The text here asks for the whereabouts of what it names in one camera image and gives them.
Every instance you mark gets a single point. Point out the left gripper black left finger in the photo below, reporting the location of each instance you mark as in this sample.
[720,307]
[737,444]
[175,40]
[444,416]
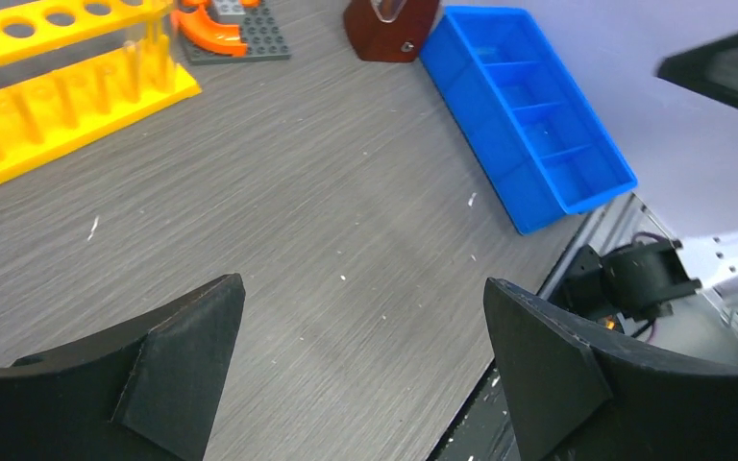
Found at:
[146,389]

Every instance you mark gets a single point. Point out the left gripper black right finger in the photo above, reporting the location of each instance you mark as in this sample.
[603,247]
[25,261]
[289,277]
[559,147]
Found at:
[578,391]

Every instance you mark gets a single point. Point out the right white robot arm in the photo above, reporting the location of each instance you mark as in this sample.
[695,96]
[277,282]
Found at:
[638,279]

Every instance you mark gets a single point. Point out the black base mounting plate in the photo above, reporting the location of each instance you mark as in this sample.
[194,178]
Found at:
[482,428]

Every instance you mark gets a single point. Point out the blue plastic bin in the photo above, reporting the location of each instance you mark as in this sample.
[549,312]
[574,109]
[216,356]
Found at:
[535,135]

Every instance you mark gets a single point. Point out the yellow test tube rack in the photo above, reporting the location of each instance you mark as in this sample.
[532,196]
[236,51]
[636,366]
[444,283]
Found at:
[51,115]

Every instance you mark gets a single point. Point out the orange curved block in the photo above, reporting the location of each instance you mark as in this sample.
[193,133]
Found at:
[214,26]

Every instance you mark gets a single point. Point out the brown wedge stand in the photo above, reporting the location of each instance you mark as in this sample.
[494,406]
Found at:
[389,31]

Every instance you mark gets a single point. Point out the grey studded base plate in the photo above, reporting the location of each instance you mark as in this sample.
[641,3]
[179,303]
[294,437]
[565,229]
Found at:
[262,34]

